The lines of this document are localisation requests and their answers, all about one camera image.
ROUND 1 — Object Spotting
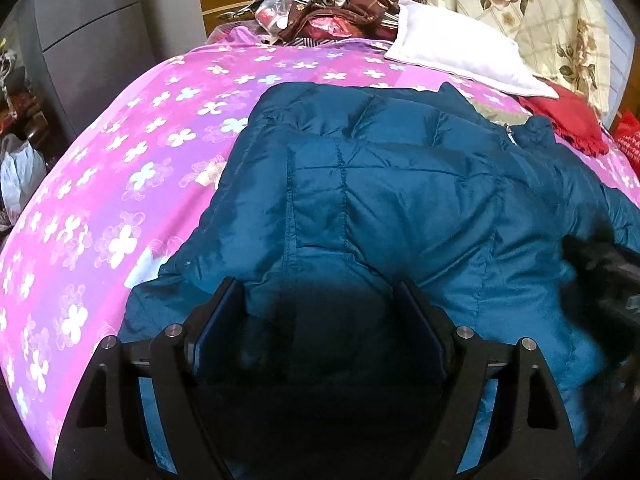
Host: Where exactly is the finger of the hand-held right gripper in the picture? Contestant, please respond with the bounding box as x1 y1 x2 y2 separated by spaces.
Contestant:
566 239 622 283

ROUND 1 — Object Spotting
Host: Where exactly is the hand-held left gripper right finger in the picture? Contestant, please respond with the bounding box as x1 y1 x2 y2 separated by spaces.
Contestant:
395 279 582 480

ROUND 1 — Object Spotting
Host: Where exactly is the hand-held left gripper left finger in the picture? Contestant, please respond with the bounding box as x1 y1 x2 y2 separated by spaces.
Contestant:
52 276 247 480

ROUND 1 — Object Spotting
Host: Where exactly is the teal down jacket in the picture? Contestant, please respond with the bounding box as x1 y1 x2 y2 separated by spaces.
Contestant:
117 81 640 480

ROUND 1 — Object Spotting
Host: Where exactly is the red plastic bag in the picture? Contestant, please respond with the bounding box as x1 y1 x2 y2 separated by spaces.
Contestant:
612 110 640 177

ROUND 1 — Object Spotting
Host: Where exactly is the red ruffled cloth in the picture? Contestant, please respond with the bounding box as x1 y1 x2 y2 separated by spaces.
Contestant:
517 82 611 157

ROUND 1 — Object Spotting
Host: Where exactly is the pink floral bed sheet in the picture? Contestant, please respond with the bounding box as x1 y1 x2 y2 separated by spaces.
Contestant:
0 27 640 443

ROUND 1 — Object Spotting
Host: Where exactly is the white pillow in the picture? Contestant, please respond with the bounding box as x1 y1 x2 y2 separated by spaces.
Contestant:
384 0 560 100

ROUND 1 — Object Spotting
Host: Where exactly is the white plastic bag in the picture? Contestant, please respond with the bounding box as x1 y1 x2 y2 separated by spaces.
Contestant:
0 135 49 212

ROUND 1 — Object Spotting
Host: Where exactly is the cream rose-print quilt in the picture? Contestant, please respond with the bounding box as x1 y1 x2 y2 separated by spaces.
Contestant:
425 0 614 127

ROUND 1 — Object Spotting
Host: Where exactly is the grey wardrobe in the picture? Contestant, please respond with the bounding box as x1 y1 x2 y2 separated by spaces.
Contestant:
15 0 207 137

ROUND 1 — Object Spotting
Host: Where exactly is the brown floral quilt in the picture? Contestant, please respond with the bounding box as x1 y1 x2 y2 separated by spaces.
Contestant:
277 0 432 47

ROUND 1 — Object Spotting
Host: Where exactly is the clear plastic bag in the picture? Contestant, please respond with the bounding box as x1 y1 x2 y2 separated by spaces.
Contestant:
255 0 307 34

